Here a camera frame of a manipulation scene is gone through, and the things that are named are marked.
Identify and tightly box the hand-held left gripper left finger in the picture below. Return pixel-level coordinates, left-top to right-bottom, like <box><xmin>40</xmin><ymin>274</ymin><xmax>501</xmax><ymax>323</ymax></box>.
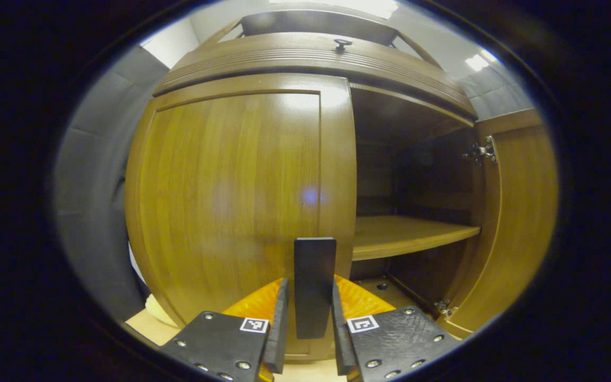
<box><xmin>160</xmin><ymin>277</ymin><xmax>289</xmax><ymax>382</ymax></box>

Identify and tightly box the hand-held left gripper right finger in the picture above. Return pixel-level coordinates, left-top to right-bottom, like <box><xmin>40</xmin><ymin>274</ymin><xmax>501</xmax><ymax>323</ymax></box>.
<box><xmin>331</xmin><ymin>275</ymin><xmax>462</xmax><ymax>382</ymax></box>

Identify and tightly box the black door handle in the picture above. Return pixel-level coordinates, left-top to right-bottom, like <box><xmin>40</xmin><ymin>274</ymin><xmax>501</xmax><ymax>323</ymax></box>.
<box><xmin>294</xmin><ymin>237</ymin><xmax>337</xmax><ymax>340</ymax></box>

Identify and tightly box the wooden cabinet door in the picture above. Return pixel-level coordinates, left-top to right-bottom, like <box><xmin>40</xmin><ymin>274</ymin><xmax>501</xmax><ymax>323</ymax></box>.
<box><xmin>125</xmin><ymin>73</ymin><xmax>358</xmax><ymax>361</ymax></box>
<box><xmin>435</xmin><ymin>109</ymin><xmax>559</xmax><ymax>340</ymax></box>

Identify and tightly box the wooden double-door shoe cabinet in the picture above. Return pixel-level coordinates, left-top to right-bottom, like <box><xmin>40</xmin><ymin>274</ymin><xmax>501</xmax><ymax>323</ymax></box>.
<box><xmin>152</xmin><ymin>10</ymin><xmax>482</xmax><ymax>367</ymax></box>

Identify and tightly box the metal door hinge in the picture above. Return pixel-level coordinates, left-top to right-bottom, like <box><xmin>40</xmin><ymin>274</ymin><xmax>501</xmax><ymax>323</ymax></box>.
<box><xmin>463</xmin><ymin>136</ymin><xmax>497</xmax><ymax>166</ymax></box>
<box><xmin>433</xmin><ymin>300</ymin><xmax>459</xmax><ymax>319</ymax></box>

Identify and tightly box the wooden inner cabinet shelf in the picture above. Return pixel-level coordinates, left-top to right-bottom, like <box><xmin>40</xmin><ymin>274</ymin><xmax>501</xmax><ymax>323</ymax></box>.
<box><xmin>352</xmin><ymin>215</ymin><xmax>481</xmax><ymax>262</ymax></box>

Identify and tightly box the small ceiling light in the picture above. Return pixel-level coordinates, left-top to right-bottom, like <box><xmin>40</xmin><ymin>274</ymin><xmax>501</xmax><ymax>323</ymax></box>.
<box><xmin>465</xmin><ymin>49</ymin><xmax>497</xmax><ymax>72</ymax></box>

